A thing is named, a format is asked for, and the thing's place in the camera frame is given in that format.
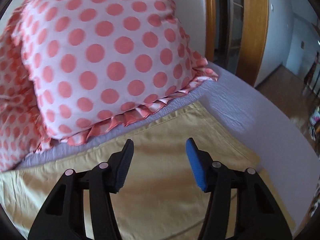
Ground wooden door frame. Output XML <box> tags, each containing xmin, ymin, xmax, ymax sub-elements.
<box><xmin>204</xmin><ymin>0</ymin><xmax>269</xmax><ymax>86</ymax></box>

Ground khaki tan pants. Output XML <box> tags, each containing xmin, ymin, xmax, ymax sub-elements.
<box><xmin>1</xmin><ymin>102</ymin><xmax>296</xmax><ymax>239</ymax></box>

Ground lavender bed sheet mattress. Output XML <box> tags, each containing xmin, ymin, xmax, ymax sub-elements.
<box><xmin>17</xmin><ymin>64</ymin><xmax>319</xmax><ymax>233</ymax></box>

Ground left pink polka-dot pillow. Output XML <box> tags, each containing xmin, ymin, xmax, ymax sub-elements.
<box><xmin>1</xmin><ymin>6</ymin><xmax>51</xmax><ymax>172</ymax></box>

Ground pink polka-dot pillow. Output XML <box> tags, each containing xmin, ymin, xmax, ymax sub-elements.
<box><xmin>12</xmin><ymin>0</ymin><xmax>218</xmax><ymax>145</ymax></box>
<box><xmin>1</xmin><ymin>6</ymin><xmax>51</xmax><ymax>172</ymax></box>

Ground right pink polka-dot pillow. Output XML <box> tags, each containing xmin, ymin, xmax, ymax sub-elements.
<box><xmin>12</xmin><ymin>0</ymin><xmax>218</xmax><ymax>145</ymax></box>

